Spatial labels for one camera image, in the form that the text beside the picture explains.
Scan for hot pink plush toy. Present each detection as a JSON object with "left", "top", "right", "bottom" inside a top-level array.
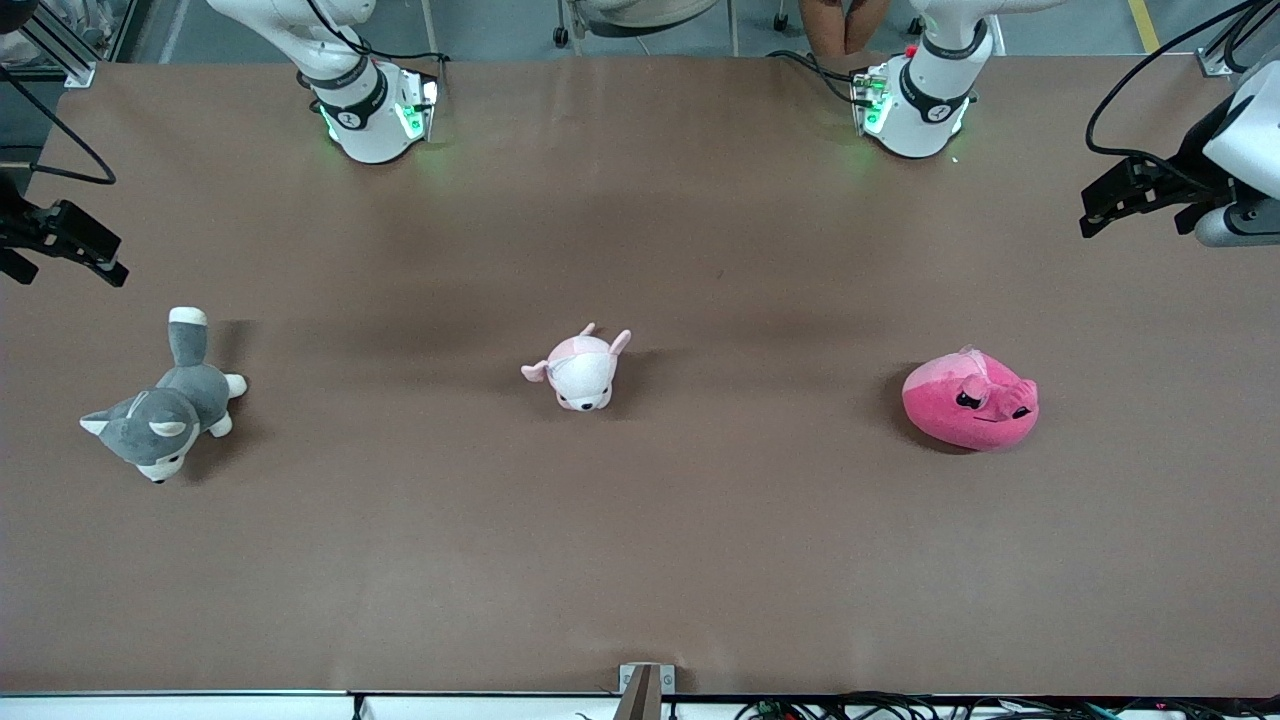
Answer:
[{"left": 902, "top": 345, "right": 1041, "bottom": 453}]

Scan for grey white plush husky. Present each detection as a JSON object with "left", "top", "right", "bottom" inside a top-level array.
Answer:
[{"left": 80, "top": 306, "right": 249, "bottom": 485}]

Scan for person's bare legs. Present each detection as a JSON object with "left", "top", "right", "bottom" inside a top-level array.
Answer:
[{"left": 800, "top": 0, "right": 891, "bottom": 56}]

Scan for pale pink plush dog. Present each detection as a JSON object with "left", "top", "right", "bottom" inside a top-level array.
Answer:
[{"left": 520, "top": 322, "right": 633, "bottom": 413}]

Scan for office chair base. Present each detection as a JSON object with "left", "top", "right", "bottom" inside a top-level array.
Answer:
[{"left": 553, "top": 0, "right": 741, "bottom": 56}]

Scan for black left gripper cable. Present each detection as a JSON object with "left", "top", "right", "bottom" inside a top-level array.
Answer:
[{"left": 1085, "top": 0, "right": 1280, "bottom": 163}]

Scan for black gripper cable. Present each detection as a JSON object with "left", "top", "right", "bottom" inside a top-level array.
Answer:
[
  {"left": 0, "top": 65, "right": 116, "bottom": 187},
  {"left": 1085, "top": 0, "right": 1280, "bottom": 163}
]

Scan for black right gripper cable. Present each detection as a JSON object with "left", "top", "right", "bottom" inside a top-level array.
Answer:
[{"left": 0, "top": 65, "right": 116, "bottom": 187}]

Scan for black left arm base cable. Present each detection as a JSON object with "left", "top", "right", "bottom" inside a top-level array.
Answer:
[{"left": 768, "top": 50, "right": 863, "bottom": 106}]

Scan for black cable bundle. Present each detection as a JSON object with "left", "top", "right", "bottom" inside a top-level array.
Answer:
[{"left": 735, "top": 692, "right": 1280, "bottom": 720}]

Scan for metal table edge bracket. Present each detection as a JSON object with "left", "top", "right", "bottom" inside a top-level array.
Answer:
[{"left": 618, "top": 663, "right": 676, "bottom": 720}]

